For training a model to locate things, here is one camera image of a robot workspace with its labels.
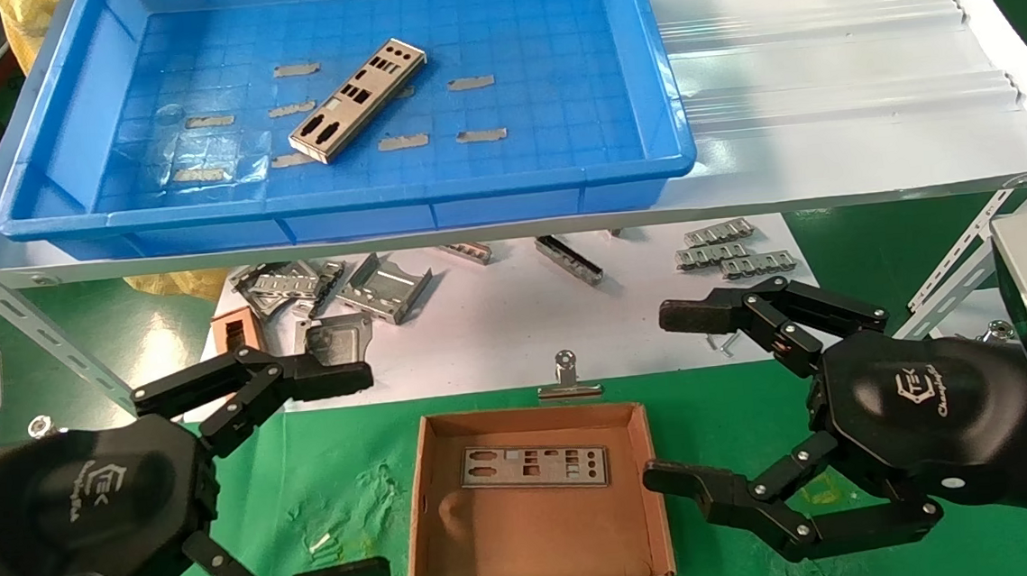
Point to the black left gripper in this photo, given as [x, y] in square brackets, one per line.
[95, 507]

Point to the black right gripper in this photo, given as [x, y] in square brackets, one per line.
[920, 413]

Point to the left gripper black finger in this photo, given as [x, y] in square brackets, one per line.
[332, 379]

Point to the metal io shield plate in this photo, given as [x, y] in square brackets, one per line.
[375, 78]
[536, 483]

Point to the small brown cardboard tray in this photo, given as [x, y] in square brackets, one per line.
[232, 330]

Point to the brown cardboard box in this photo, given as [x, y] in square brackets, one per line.
[540, 539]

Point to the blue plastic tray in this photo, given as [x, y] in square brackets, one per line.
[551, 50]

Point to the small white tape scrap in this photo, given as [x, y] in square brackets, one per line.
[319, 544]

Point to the small metal hex key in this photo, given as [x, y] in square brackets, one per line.
[723, 343]

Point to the green table cloth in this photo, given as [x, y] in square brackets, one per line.
[336, 463]

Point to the slotted metal clip strip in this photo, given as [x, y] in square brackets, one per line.
[710, 255]
[758, 265]
[717, 232]

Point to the white paper sheet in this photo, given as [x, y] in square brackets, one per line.
[498, 325]

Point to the small metal clip part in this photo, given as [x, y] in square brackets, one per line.
[468, 253]

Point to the dark metal bar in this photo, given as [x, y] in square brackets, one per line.
[568, 260]

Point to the slotted metal angle brace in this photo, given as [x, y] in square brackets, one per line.
[955, 275]
[32, 323]

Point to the white metal rack shelf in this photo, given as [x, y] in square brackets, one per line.
[827, 121]

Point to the flat square metal bracket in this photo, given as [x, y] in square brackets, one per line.
[336, 336]

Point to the u-shaped metal bracket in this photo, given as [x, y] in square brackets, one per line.
[383, 290]

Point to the small bent metal bracket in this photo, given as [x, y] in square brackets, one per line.
[330, 274]

